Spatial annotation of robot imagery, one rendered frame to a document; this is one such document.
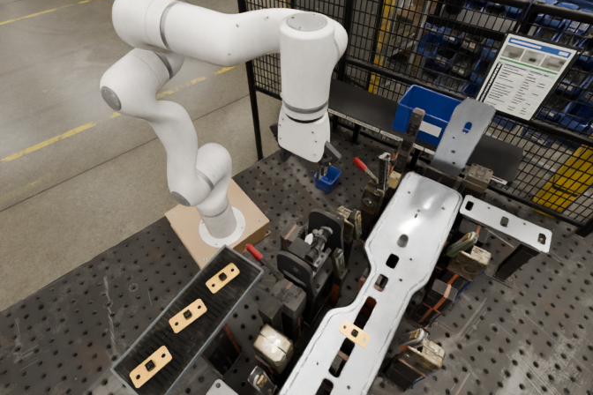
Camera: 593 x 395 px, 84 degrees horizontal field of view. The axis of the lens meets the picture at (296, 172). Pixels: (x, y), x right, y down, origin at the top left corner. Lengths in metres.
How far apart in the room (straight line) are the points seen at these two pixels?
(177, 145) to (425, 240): 0.84
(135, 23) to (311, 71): 0.35
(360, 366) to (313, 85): 0.74
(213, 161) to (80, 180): 2.08
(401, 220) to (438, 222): 0.13
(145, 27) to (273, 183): 1.11
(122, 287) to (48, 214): 1.53
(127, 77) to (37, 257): 2.09
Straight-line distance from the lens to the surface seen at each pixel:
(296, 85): 0.55
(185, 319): 0.90
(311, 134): 0.61
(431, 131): 1.44
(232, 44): 0.60
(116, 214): 2.71
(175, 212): 1.52
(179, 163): 1.00
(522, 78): 1.48
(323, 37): 0.51
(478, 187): 1.40
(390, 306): 1.08
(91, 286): 1.61
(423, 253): 1.18
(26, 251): 2.86
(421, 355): 1.02
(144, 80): 0.83
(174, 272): 1.50
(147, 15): 0.70
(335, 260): 1.01
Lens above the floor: 1.99
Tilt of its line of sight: 49 degrees down
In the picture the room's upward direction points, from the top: straight up
